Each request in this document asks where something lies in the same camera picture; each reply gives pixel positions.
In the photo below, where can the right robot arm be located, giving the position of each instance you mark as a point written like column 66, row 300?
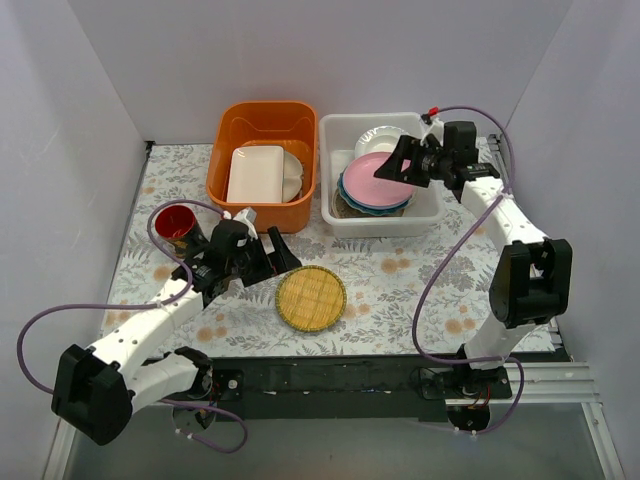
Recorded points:
column 532, row 279

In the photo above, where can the pink round plate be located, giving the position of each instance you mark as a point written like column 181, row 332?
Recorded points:
column 362, row 186

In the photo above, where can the white round plate in bin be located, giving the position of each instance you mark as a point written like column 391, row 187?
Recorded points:
column 292, row 177

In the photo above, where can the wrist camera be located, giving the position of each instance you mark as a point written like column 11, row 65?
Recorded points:
column 433, row 126
column 247, row 216

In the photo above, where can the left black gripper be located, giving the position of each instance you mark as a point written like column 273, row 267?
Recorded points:
column 261, row 260

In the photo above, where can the white plate with blue rim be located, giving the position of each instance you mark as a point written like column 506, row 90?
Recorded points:
column 378, row 139

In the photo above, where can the white translucent plastic bin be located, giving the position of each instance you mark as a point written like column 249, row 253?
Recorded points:
column 338, row 135

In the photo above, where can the blue round plate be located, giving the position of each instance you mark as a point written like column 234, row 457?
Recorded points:
column 376, row 211

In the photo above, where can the red and black mug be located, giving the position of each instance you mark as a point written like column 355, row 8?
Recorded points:
column 178, row 225

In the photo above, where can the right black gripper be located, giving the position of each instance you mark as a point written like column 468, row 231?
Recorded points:
column 417, row 163

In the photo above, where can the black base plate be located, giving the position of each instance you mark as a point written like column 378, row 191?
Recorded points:
column 324, row 406

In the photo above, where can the orange plastic bin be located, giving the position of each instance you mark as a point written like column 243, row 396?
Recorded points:
column 289, row 124

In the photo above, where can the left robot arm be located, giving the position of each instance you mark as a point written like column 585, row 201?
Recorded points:
column 100, row 387

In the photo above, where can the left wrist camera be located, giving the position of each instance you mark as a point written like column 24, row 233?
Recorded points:
column 247, row 216

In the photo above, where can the cream rectangular plate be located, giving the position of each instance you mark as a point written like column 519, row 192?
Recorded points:
column 256, row 175

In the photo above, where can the teal scalloped plate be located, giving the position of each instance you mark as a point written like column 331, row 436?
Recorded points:
column 345, row 207

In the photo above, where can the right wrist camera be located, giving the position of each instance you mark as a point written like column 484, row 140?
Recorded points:
column 433, row 126

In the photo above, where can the yellow woven plate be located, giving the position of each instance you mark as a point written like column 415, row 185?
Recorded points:
column 310, row 299

